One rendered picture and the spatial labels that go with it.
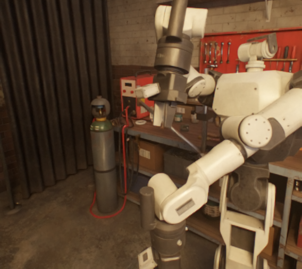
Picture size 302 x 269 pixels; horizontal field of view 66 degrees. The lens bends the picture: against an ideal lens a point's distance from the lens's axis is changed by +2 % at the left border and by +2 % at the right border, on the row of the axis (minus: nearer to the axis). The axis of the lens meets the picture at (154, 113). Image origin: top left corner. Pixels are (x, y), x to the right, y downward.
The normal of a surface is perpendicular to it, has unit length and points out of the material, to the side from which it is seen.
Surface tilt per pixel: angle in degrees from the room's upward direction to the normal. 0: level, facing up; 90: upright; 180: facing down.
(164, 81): 72
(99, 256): 0
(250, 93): 81
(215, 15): 90
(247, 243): 100
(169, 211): 90
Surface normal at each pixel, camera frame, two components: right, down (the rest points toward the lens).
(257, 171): -0.42, 0.04
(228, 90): -0.88, -0.03
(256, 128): 0.15, -0.04
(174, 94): -0.21, -0.07
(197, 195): 0.33, 0.24
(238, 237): -0.41, 0.41
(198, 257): -0.02, -0.96
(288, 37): -0.59, 0.22
